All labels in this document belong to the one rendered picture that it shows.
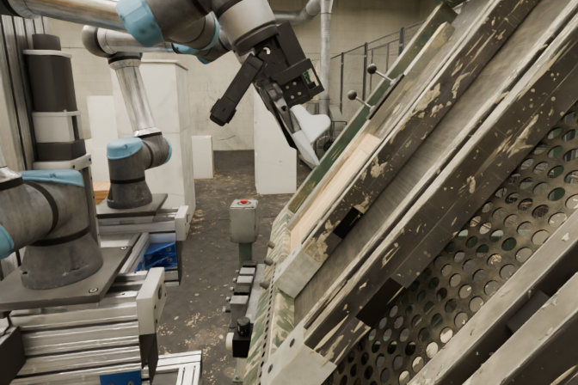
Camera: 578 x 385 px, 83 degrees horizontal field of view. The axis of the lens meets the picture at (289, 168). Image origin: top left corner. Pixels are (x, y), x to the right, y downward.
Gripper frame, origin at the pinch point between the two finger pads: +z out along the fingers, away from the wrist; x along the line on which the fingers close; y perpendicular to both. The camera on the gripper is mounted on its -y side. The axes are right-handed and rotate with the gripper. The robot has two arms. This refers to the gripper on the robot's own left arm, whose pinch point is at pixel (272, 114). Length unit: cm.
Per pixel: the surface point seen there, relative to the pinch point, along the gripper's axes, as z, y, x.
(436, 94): 10, 33, -47
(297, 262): 33, -15, -42
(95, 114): -82, -194, 373
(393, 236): 17, 3, -76
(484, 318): 15, 2, -98
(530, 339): 14, 3, -102
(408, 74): 10, 50, -4
